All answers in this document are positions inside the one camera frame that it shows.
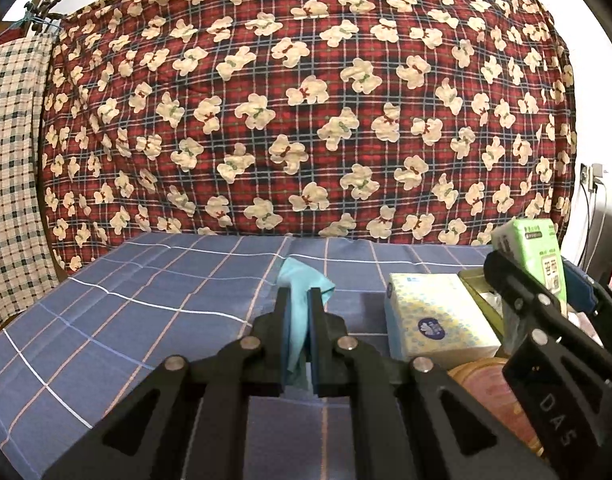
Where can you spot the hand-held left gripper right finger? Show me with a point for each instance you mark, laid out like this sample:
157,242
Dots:
315,355

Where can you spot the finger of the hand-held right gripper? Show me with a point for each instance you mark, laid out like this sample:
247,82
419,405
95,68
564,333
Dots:
516,295
578,285

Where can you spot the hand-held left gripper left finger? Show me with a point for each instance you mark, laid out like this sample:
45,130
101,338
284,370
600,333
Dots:
286,360

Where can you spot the green tissue pack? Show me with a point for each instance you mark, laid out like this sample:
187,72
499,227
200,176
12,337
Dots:
531,250

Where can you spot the light blue cloth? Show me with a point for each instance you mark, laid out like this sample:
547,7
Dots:
298,300

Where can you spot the floral tissue box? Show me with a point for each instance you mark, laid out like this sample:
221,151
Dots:
431,320

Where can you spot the round gold tin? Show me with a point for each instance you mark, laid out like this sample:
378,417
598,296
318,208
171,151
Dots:
486,395

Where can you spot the blue checked bed sheet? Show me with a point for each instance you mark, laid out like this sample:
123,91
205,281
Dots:
111,310

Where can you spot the red plaid bear-print quilt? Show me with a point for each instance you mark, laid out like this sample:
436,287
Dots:
286,110

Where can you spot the beige checked hanging cloth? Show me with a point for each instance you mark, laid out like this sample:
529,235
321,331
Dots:
11,160

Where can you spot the dark coat rack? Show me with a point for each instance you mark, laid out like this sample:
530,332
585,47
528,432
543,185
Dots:
41,15

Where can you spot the red padded garment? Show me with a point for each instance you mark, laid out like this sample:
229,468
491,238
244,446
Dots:
6,37

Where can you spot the white wall outlet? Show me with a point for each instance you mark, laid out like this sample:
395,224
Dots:
592,175

